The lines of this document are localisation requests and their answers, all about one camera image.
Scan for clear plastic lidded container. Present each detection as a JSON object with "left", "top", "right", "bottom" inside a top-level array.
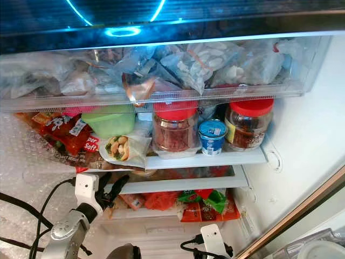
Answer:
[{"left": 272, "top": 227, "right": 345, "bottom": 259}]

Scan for red orange food packet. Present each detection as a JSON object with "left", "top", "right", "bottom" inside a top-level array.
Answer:
[{"left": 181, "top": 189, "right": 241, "bottom": 223}]

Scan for clear plastic fridge drawer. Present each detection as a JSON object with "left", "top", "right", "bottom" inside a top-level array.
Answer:
[{"left": 0, "top": 35, "right": 333, "bottom": 113}]

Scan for red plastic bag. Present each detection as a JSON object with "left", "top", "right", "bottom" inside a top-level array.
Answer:
[{"left": 143, "top": 190, "right": 182, "bottom": 212}]

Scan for black glossy freezer door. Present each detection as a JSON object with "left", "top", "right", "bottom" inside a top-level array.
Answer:
[{"left": 0, "top": 0, "right": 345, "bottom": 54}]

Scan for clear bag of white pieces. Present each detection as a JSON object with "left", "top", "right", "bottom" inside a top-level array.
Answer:
[{"left": 162, "top": 42, "right": 244, "bottom": 90}]

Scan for blue white yogurt cup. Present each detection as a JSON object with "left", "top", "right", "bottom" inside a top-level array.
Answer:
[{"left": 198, "top": 119, "right": 229, "bottom": 156}]

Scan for red lid jar brown contents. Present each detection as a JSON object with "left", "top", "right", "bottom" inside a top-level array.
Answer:
[{"left": 152, "top": 100, "right": 199, "bottom": 153}]

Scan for clear packet with nut picture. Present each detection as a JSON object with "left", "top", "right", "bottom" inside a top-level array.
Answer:
[{"left": 102, "top": 134, "right": 149, "bottom": 169}]

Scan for red packet printed Soft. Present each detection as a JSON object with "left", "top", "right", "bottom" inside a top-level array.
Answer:
[{"left": 57, "top": 135, "right": 103, "bottom": 169}]

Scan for green plastic container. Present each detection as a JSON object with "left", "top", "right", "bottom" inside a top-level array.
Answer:
[{"left": 82, "top": 105, "right": 136, "bottom": 139}]

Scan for clear bag of grey food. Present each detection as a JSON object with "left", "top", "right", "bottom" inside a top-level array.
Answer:
[{"left": 1, "top": 54, "right": 103, "bottom": 98}]

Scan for small orange packet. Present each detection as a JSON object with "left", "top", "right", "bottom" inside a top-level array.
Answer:
[{"left": 121, "top": 193, "right": 144, "bottom": 212}]

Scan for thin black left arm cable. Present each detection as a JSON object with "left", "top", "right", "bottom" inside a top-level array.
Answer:
[{"left": 29, "top": 178, "right": 77, "bottom": 259}]

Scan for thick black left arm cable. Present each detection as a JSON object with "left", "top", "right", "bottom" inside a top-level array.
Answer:
[{"left": 0, "top": 193, "right": 56, "bottom": 228}]

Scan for white clear fridge shelf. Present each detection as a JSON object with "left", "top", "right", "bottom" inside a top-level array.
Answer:
[{"left": 113, "top": 165, "right": 249, "bottom": 195}]

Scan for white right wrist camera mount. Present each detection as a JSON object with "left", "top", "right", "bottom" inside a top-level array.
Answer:
[{"left": 199, "top": 224, "right": 228, "bottom": 259}]

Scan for green food packet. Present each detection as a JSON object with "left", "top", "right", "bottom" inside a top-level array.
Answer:
[{"left": 199, "top": 189, "right": 228, "bottom": 214}]

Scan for clear bubble wrap sheet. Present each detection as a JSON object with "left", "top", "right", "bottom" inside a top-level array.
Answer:
[{"left": 0, "top": 113, "right": 82, "bottom": 259}]

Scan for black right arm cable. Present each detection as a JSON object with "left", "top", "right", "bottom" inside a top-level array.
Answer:
[{"left": 181, "top": 234, "right": 205, "bottom": 259}]

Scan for clear bag of pale food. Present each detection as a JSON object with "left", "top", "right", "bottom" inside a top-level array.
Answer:
[{"left": 217, "top": 40, "right": 303, "bottom": 87}]

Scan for red snack packet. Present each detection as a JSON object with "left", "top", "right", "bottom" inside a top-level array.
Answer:
[{"left": 16, "top": 112, "right": 92, "bottom": 155}]

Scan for red lid jar yellow label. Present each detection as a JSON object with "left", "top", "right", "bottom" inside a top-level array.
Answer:
[{"left": 224, "top": 98, "right": 275, "bottom": 152}]

